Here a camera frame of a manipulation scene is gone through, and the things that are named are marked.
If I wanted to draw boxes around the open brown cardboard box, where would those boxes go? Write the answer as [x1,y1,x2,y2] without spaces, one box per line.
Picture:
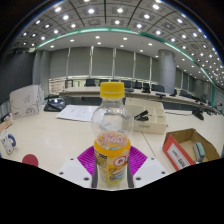
[162,128,221,172]

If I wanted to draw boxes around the large white cardboard box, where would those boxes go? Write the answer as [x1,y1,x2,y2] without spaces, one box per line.
[9,84,45,120]

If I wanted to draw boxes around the long curved conference table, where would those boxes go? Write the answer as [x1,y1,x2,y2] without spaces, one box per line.
[58,85,221,114]

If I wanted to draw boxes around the group of ceiling lights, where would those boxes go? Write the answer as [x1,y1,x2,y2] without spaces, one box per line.
[13,0,224,88]

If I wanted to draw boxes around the white divided organizer tray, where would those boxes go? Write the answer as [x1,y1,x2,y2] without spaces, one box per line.
[124,97,168,135]

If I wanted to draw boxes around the grey-green stapler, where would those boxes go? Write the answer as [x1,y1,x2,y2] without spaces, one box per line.
[193,141,206,163]

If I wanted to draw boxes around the yellow-capped clear drink bottle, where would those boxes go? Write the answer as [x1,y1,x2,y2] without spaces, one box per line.
[90,81,134,186]

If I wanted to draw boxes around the flat round red coaster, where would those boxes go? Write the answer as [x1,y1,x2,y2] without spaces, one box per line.
[21,153,40,168]

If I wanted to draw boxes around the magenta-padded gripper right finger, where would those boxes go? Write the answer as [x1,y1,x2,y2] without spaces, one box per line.
[125,145,169,190]

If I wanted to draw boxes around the black desk phone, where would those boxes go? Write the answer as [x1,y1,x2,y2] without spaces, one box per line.
[43,94,67,113]

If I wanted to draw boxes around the white mug with blue handle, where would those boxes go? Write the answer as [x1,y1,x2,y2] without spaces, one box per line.
[0,129,17,155]

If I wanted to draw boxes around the white paper sheets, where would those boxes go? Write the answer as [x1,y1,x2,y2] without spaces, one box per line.
[55,104,99,123]

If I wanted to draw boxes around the black desk microphone base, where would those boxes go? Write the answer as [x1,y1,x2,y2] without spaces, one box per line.
[191,109,205,121]

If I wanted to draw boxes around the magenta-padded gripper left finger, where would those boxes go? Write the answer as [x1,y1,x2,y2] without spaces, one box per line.
[57,145,99,190]

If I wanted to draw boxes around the row of black office chairs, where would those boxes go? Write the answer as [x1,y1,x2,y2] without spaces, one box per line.
[64,78,214,101]

